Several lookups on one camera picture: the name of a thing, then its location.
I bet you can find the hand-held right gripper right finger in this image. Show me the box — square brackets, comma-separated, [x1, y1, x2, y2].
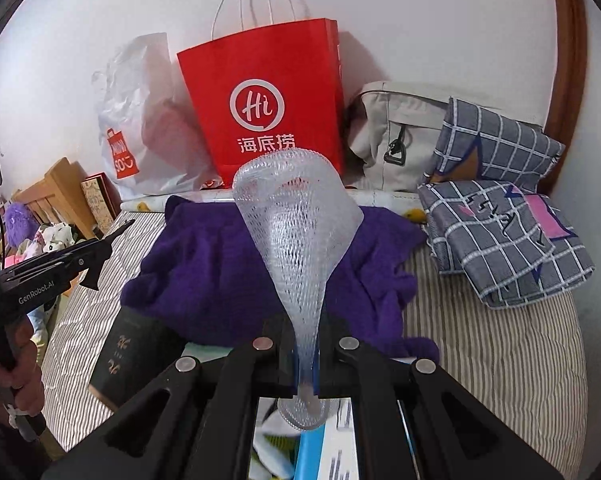
[317, 317, 564, 480]

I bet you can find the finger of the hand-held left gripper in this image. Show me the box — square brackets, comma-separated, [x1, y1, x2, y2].
[60, 219, 136, 292]

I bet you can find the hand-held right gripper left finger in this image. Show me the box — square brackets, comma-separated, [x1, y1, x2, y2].
[40, 317, 301, 480]

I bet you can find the white foam fruit net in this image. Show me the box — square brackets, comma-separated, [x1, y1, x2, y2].
[232, 149, 365, 434]

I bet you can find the person's left hand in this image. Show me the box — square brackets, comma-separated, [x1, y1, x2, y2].
[0, 317, 46, 419]

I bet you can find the pile of printed clothes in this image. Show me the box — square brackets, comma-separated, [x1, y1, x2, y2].
[0, 222, 77, 272]

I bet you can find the floral rolled mat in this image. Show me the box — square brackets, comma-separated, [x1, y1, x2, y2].
[120, 187, 431, 224]

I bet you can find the purple plush toy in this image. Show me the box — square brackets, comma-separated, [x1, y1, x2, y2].
[3, 202, 36, 249]

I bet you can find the wooden bed headboard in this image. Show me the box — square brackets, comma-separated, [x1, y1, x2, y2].
[10, 157, 99, 241]

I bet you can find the light blue white box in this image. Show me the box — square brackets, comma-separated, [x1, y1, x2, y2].
[293, 400, 357, 480]

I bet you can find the dark hardcover book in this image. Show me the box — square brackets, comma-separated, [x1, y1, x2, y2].
[89, 305, 191, 414]

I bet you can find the purple knitted sweater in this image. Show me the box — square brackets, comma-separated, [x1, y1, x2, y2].
[120, 195, 441, 367]

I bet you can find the white plastic shopping bag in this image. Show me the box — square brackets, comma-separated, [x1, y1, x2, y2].
[91, 32, 221, 199]

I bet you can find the striped bed quilt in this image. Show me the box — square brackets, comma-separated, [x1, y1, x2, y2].
[40, 200, 587, 480]

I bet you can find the grey plaid fabric bag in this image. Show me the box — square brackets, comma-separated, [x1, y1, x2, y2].
[418, 180, 595, 310]

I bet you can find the red paper bag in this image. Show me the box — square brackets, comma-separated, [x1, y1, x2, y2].
[176, 0, 349, 189]

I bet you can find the beige canvas bag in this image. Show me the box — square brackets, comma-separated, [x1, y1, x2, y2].
[345, 81, 456, 194]

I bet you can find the grey plaid pillow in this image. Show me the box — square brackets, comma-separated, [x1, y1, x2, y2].
[423, 97, 566, 194]

